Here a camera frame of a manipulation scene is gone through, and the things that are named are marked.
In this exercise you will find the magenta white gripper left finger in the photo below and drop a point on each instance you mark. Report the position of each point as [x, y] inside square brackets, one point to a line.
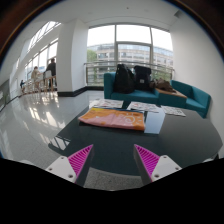
[75, 167]

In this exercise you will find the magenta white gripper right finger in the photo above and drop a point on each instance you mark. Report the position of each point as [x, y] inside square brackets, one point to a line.
[151, 166]

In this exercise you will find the orange pink folded towel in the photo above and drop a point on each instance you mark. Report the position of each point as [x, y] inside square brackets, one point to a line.
[113, 118]

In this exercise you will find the patterned sheet right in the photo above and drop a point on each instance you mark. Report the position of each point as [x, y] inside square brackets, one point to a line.
[173, 111]

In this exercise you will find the patterned sheet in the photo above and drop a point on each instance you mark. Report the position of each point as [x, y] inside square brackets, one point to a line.
[173, 111]
[143, 107]
[107, 103]

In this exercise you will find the patterned sheet middle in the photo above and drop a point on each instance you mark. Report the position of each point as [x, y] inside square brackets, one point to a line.
[143, 107]

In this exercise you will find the patterned sheet left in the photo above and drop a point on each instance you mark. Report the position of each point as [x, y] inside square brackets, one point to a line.
[107, 103]

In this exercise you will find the teal sofa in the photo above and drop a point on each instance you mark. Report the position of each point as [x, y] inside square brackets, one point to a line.
[197, 99]

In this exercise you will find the brown jacket on sofa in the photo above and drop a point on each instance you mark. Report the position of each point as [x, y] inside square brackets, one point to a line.
[161, 84]

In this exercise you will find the black backpack left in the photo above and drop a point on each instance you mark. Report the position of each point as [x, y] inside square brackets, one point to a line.
[124, 80]

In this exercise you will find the black backpack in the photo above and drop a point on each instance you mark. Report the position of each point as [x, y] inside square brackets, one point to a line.
[142, 78]
[124, 80]

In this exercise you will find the black backpack right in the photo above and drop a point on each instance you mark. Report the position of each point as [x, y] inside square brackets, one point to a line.
[142, 78]

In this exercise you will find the person in light clothes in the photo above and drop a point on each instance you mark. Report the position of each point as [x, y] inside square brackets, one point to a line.
[35, 77]

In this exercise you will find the person in dark clothes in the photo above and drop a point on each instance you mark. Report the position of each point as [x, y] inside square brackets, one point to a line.
[52, 67]

